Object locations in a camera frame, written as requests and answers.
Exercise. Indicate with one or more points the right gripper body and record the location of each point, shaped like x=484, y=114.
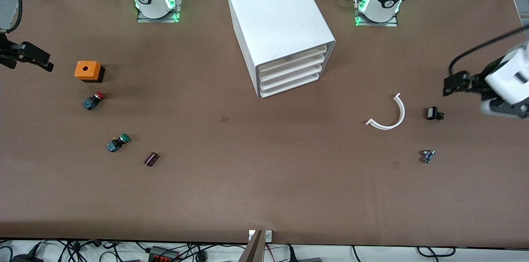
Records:
x=9, y=54

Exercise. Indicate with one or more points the small black electronic component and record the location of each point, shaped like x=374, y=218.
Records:
x=433, y=113

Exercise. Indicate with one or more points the white curved plastic strip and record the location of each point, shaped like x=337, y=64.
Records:
x=401, y=109

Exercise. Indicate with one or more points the small blue silver component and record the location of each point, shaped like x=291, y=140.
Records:
x=427, y=156

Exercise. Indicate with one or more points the dark maroon cylindrical capacitor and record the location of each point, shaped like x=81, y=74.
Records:
x=151, y=159

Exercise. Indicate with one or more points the black power strip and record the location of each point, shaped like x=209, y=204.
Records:
x=163, y=254

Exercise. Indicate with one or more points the orange button enclosure box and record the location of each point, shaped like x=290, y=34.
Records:
x=86, y=70

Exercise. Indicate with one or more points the red push button switch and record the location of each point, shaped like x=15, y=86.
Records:
x=91, y=101

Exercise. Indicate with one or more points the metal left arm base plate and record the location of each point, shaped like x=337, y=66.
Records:
x=376, y=23

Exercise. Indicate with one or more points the green push button switch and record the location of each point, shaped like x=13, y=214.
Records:
x=115, y=144

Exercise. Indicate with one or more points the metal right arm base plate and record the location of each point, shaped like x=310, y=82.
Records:
x=177, y=3

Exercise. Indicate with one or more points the small white table bracket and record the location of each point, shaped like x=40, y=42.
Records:
x=251, y=235
x=268, y=236

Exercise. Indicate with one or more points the brown wooden post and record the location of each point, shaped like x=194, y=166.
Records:
x=253, y=249

